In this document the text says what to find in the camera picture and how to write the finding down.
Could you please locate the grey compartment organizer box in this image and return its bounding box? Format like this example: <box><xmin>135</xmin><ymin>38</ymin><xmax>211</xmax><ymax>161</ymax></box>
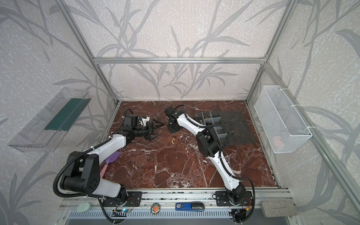
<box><xmin>195</xmin><ymin>111</ymin><xmax>228</xmax><ymax>144</ymax></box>

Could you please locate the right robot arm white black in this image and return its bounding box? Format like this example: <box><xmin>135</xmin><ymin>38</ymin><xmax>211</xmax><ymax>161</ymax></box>
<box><xmin>165</xmin><ymin>106</ymin><xmax>256</xmax><ymax>206</ymax></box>

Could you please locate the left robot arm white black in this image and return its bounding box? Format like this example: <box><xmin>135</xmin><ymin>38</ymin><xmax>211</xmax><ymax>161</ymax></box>
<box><xmin>52</xmin><ymin>114</ymin><xmax>164</xmax><ymax>201</ymax></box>

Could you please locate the pink purple spatula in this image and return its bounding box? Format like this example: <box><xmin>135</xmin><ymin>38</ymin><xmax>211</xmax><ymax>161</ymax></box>
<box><xmin>100</xmin><ymin>151</ymin><xmax>121</xmax><ymax>178</ymax></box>

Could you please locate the round orange button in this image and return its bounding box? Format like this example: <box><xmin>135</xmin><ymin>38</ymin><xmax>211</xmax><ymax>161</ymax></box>
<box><xmin>151</xmin><ymin>202</ymin><xmax>161</xmax><ymax>215</ymax></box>

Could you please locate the blue black usb device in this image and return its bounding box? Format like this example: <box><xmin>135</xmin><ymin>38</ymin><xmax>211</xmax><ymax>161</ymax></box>
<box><xmin>175</xmin><ymin>202</ymin><xmax>205</xmax><ymax>212</ymax></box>

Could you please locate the white round disc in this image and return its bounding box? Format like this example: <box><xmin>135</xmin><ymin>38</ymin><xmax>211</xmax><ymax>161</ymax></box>
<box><xmin>76</xmin><ymin>202</ymin><xmax>92</xmax><ymax>213</ymax></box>

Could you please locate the pink object in basket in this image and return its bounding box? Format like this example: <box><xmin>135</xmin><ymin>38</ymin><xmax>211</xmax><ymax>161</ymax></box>
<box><xmin>272</xmin><ymin>136</ymin><xmax>285</xmax><ymax>149</ymax></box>

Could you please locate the grey rectangular pad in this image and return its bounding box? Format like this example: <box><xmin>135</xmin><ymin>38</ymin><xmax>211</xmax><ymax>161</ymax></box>
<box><xmin>260</xmin><ymin>199</ymin><xmax>298</xmax><ymax>218</ymax></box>

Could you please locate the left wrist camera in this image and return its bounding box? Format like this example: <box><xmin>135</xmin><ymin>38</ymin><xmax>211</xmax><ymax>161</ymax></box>
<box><xmin>139</xmin><ymin>116</ymin><xmax>150</xmax><ymax>127</ymax></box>

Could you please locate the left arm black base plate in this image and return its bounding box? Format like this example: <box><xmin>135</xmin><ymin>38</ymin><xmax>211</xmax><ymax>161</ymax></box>
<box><xmin>102</xmin><ymin>191</ymin><xmax>143</xmax><ymax>207</ymax></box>

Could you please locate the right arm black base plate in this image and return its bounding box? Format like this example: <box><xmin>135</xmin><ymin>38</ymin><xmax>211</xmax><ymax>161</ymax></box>
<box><xmin>212</xmin><ymin>191</ymin><xmax>254</xmax><ymax>208</ymax></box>

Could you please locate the clear plastic wall bin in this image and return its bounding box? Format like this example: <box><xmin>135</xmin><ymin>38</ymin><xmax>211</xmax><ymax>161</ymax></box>
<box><xmin>8</xmin><ymin>88</ymin><xmax>91</xmax><ymax>152</ymax></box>

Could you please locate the white wire mesh basket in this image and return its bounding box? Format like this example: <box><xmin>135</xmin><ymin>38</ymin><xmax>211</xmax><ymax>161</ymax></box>
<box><xmin>255</xmin><ymin>85</ymin><xmax>313</xmax><ymax>153</ymax></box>

